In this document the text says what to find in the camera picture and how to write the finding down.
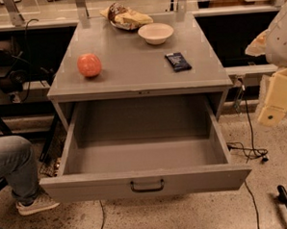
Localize dark blue snack bar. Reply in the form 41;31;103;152
165;52;192;72

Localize black floor cable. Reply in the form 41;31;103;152
91;199;107;229
222;75;273;229

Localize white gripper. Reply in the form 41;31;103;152
257;68;287;127

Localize person leg in jeans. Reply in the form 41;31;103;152
0;136;39;207

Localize black floor cable right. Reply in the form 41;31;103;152
222;75;273;229

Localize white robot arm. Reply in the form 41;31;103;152
246;2;287;126

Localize grey sneaker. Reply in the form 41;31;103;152
16;192;59;216

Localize grey open top drawer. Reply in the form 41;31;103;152
40;94;250;203

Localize white ceramic bowl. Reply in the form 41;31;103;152
138;23;174;45

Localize red orange apple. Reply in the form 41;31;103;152
77;54;102;77

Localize black floor cable centre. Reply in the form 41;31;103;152
91;199;107;229

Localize black drawer handle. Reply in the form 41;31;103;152
130;179;165;193

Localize yellow brown chip bag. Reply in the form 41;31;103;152
100;2;153;31

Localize black machinery at left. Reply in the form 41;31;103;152
0;24;55;103

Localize grey cabinet body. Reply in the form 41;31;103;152
48;12;232;126

